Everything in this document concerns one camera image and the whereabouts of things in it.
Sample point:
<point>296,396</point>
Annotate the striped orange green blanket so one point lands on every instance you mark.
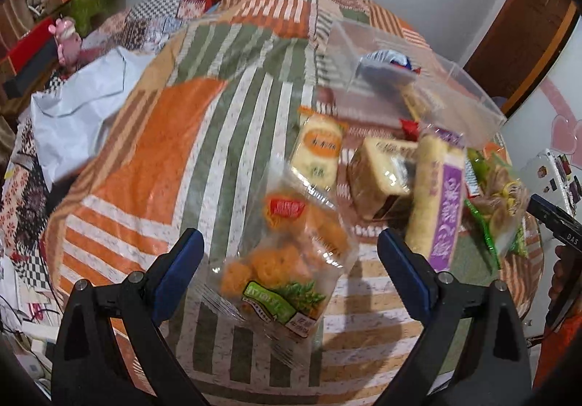
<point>191,151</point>

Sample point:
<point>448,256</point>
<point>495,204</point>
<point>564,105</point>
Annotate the brown wooden door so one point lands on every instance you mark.
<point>518,24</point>

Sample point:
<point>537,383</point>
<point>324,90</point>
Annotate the purple label rice roll packet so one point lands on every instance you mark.
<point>436,201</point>

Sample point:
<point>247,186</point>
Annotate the checkered patchwork quilt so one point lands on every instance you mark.
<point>150,22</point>

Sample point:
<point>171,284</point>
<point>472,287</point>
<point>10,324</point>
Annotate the tan biscuit packet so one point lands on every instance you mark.
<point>418,99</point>

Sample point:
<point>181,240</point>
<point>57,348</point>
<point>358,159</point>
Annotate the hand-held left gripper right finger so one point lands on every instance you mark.
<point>404,270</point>

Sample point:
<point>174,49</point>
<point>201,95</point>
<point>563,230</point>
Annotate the person's right hand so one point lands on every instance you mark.
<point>561,272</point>

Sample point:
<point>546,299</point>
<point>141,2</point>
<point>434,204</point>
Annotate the clear plastic box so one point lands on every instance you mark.
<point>400,70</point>

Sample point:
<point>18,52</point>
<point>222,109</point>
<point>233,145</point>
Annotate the green pickled vegetable packet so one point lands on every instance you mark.
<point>495,201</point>

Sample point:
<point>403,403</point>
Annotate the green patterned box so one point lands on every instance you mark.
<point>88,8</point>

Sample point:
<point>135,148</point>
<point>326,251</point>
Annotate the blue white snack packet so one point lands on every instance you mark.
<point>386,62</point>

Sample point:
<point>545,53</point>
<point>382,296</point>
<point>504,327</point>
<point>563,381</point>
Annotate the small red packet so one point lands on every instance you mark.
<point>409,126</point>

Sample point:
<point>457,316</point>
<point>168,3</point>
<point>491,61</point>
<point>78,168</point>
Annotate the white plastic bag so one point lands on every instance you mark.
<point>77,115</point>

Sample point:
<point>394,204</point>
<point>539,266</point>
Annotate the brown bread packet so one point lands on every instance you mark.
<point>379,181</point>

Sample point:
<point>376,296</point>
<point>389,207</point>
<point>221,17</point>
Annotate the pink heart wall sticker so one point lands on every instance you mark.
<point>564,115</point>

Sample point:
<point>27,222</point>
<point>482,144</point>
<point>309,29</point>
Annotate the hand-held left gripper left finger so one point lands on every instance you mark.
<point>179,269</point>

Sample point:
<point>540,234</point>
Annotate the white appliance with stickers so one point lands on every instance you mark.
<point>554,176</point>

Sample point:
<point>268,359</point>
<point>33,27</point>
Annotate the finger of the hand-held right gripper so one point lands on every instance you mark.
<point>545,211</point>

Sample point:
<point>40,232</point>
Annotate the pink toy figure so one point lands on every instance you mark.
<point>68,40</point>

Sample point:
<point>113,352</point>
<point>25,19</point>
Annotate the red flat box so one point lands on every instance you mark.
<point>27,47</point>

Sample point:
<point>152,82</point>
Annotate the yellow cake packet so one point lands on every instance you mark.
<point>316,151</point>

